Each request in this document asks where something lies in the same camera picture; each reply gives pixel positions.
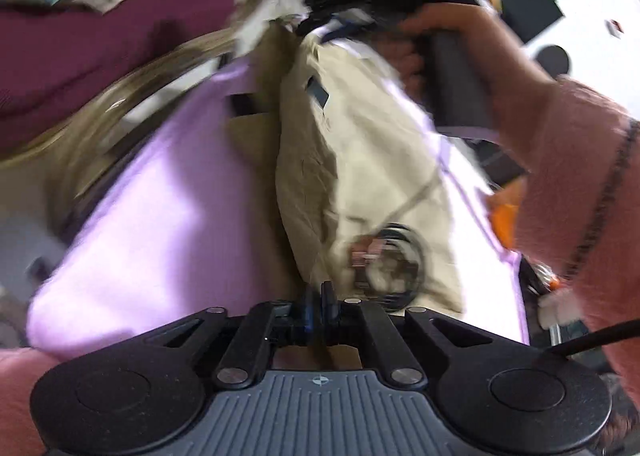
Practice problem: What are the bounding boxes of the khaki pants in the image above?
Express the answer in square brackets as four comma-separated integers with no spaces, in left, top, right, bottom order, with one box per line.
[227,20,463,372]

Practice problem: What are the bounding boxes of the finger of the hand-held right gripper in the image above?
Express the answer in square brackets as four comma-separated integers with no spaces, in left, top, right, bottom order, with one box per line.
[295,6,381,44]

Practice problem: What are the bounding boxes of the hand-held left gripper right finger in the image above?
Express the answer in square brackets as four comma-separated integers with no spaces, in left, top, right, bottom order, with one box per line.
[320,281,506,389]

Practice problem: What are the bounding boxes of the person's left forearm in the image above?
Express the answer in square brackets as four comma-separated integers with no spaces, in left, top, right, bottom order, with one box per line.
[0,348,56,456]

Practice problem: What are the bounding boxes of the black cable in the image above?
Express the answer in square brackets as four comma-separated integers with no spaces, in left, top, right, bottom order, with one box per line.
[550,321,640,359]

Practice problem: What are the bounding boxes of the person's right forearm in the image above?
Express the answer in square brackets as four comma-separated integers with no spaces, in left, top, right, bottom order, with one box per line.
[492,50,640,437]

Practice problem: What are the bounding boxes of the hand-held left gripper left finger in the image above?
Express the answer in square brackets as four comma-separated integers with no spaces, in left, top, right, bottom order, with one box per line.
[144,286,317,389]

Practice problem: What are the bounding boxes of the maroon banquet chair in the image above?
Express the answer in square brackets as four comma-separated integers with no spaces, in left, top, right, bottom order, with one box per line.
[0,0,311,237]

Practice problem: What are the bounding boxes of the large orange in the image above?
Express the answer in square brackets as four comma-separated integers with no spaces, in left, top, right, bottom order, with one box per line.
[487,186,523,249]

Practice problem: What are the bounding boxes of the person's right hand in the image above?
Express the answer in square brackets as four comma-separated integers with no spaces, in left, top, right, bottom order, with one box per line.
[380,3,531,101]

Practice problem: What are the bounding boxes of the lilac blanket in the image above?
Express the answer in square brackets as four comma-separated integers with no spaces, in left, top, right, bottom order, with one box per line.
[25,36,531,362]

